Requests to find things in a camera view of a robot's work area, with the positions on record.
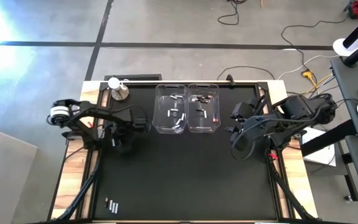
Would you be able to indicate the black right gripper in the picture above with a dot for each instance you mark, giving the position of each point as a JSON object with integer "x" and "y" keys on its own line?
{"x": 244, "y": 112}

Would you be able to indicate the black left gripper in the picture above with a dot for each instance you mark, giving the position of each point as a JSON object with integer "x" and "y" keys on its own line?
{"x": 124, "y": 137}

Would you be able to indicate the black metal beam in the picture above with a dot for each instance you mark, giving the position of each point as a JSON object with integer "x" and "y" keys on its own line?
{"x": 328, "y": 138}

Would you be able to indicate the grey cabinet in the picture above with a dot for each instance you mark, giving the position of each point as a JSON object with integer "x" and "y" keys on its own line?
{"x": 5, "y": 180}

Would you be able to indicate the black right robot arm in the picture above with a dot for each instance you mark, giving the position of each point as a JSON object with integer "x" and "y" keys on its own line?
{"x": 300, "y": 107}

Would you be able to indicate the clear plastic bin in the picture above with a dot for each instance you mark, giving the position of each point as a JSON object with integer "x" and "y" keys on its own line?
{"x": 210, "y": 126}
{"x": 160, "y": 102}

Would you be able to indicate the yellow power plug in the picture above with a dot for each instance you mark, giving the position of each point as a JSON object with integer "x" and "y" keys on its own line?
{"x": 306, "y": 74}

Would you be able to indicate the black table mat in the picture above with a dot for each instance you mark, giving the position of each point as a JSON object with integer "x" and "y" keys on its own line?
{"x": 182, "y": 186}

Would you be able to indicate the black floor leg bar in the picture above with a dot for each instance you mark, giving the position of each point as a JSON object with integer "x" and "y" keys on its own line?
{"x": 351, "y": 183}

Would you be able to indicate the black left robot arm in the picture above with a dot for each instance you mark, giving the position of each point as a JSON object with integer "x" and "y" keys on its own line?
{"x": 104, "y": 113}

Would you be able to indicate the white box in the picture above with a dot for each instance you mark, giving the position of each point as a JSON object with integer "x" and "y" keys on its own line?
{"x": 322, "y": 157}

